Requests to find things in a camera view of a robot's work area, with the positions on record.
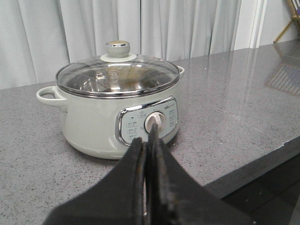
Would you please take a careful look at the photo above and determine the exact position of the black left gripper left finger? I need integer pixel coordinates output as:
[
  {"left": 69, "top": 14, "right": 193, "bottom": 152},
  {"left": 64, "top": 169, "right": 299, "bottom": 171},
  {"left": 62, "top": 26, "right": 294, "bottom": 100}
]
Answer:
[{"left": 43, "top": 138, "right": 146, "bottom": 225}]

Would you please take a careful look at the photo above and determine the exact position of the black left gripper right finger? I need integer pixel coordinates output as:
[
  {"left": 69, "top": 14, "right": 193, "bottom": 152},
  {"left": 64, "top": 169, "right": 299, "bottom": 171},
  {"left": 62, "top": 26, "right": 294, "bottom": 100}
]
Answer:
[{"left": 146, "top": 124, "right": 257, "bottom": 225}]

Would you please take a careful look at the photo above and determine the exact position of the glass pot lid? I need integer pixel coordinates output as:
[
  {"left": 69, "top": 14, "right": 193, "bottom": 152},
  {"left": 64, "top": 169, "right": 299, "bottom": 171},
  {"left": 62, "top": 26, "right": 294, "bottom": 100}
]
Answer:
[{"left": 56, "top": 40, "right": 183, "bottom": 98}]

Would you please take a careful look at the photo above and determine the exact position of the pale green electric pot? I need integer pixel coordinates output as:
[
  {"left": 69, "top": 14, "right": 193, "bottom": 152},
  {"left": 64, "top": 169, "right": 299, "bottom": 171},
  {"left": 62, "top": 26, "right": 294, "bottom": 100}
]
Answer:
[{"left": 37, "top": 66, "right": 184, "bottom": 159}]

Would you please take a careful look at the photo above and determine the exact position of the white curtain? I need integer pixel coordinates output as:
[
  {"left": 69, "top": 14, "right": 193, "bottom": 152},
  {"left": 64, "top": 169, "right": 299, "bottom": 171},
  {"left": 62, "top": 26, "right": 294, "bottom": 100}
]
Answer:
[{"left": 0, "top": 0, "right": 300, "bottom": 90}]

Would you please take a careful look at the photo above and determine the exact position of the wooden rack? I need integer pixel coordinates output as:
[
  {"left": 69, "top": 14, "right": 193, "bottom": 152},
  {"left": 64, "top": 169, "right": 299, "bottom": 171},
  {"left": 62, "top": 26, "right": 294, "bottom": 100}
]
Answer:
[{"left": 273, "top": 0, "right": 300, "bottom": 44}]

